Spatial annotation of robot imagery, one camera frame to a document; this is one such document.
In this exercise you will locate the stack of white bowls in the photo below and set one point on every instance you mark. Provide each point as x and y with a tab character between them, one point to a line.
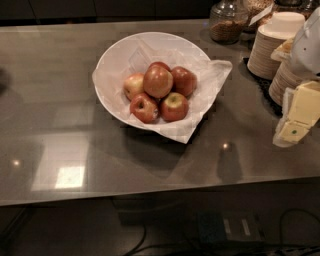
282	25

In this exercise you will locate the white paper liner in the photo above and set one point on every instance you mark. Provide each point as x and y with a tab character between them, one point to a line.
206	76

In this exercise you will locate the glass jar with cereal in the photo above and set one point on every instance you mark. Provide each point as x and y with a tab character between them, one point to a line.
227	20

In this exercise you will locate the rear stack of paper plates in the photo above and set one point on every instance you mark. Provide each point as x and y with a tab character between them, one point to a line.
260	62

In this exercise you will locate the black tray mat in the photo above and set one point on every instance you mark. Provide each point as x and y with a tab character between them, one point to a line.
263	86

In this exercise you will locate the black power box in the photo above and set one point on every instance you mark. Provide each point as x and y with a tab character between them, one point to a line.
222	228

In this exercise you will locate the left pale red apple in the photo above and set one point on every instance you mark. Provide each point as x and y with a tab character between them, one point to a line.
133	85

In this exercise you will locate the white bowl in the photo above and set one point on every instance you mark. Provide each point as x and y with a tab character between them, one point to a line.
116	60

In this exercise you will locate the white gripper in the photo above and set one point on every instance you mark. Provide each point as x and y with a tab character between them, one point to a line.
306	53

